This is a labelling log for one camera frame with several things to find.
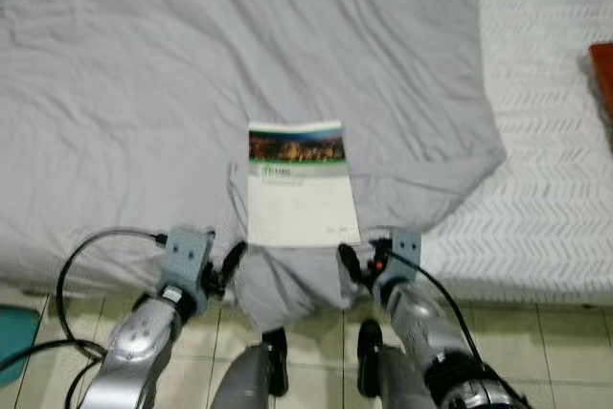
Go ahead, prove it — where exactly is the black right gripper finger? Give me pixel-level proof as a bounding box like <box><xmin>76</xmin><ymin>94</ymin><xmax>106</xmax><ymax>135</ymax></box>
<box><xmin>337</xmin><ymin>243</ymin><xmax>371</xmax><ymax>287</ymax></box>

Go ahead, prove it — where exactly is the white brochure with green logo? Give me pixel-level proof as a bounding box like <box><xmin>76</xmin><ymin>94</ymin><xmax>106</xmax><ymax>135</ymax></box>
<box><xmin>247</xmin><ymin>120</ymin><xmax>362</xmax><ymax>249</ymax></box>

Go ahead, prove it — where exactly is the silver left robot leg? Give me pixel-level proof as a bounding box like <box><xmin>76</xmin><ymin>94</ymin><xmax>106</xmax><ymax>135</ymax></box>
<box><xmin>209</xmin><ymin>326</ymin><xmax>290</xmax><ymax>409</ymax></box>

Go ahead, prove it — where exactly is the grey duvet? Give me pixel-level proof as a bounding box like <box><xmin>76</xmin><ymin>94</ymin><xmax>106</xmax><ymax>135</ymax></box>
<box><xmin>0</xmin><ymin>0</ymin><xmax>507</xmax><ymax>330</ymax></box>

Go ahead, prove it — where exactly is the teal round object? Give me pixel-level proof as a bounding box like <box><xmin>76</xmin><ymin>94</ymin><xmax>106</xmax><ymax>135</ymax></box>
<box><xmin>0</xmin><ymin>306</ymin><xmax>45</xmax><ymax>376</ymax></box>

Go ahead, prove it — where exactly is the white quilted mattress cover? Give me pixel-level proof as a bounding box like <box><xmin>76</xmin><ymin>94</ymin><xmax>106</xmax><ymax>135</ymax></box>
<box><xmin>421</xmin><ymin>0</ymin><xmax>613</xmax><ymax>305</ymax></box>

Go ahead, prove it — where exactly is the orange pillow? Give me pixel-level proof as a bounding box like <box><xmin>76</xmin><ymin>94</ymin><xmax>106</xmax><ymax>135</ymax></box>
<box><xmin>589</xmin><ymin>42</ymin><xmax>613</xmax><ymax>123</ymax></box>

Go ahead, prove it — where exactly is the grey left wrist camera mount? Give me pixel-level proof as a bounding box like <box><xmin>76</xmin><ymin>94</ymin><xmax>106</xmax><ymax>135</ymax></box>
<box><xmin>161</xmin><ymin>226</ymin><xmax>216</xmax><ymax>292</ymax></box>

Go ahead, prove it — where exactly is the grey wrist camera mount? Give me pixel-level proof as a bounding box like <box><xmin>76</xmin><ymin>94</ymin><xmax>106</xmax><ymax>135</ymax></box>
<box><xmin>388</xmin><ymin>226</ymin><xmax>423</xmax><ymax>273</ymax></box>
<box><xmin>161</xmin><ymin>226</ymin><xmax>216</xmax><ymax>292</ymax></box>

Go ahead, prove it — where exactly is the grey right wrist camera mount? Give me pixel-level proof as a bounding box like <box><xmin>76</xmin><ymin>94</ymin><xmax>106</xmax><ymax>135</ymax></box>
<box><xmin>388</xmin><ymin>226</ymin><xmax>423</xmax><ymax>273</ymax></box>

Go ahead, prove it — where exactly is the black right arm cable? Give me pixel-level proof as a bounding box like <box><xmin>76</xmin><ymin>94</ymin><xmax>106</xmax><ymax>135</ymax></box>
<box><xmin>369</xmin><ymin>233</ymin><xmax>485</xmax><ymax>362</ymax></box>

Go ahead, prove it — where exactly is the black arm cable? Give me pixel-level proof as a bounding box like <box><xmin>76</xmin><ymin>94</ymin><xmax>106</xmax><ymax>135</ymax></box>
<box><xmin>0</xmin><ymin>227</ymin><xmax>169</xmax><ymax>409</ymax></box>
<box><xmin>369</xmin><ymin>233</ymin><xmax>485</xmax><ymax>362</ymax></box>

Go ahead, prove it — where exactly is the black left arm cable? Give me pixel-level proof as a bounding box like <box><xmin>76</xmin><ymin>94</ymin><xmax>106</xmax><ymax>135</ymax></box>
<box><xmin>0</xmin><ymin>227</ymin><xmax>169</xmax><ymax>409</ymax></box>

